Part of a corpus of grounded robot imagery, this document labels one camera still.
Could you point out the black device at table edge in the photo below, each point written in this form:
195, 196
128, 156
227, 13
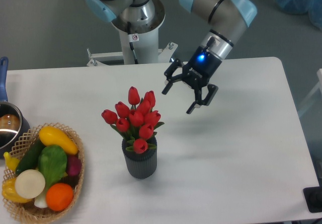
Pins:
312, 197

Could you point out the dark green cucumber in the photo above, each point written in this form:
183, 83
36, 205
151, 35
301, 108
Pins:
30, 158

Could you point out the purple red onion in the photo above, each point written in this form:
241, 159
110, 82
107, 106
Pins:
73, 166

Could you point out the green lettuce leaf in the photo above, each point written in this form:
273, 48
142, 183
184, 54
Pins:
52, 164

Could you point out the yellow bell pepper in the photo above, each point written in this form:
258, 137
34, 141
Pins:
9, 192

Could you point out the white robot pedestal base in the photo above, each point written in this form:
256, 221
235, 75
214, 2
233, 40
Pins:
137, 48

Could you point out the woven wicker basket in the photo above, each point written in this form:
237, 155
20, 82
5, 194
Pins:
27, 212

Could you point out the dark grey ribbed vase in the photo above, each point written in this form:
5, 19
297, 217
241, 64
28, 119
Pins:
140, 166

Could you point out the white frame at right edge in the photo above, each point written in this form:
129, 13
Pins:
313, 95

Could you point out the blue handled saucepan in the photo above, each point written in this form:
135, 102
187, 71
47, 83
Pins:
13, 123

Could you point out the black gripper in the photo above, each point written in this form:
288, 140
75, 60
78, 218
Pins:
196, 74

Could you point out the white round onion slice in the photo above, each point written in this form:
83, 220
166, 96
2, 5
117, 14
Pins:
29, 184

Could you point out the yellow squash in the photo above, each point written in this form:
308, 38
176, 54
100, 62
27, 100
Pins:
50, 135

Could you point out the orange fruit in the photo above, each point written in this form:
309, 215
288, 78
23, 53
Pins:
59, 196

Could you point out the red tulip bouquet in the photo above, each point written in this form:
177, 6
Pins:
137, 122

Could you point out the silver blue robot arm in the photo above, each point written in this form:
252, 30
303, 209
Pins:
138, 23

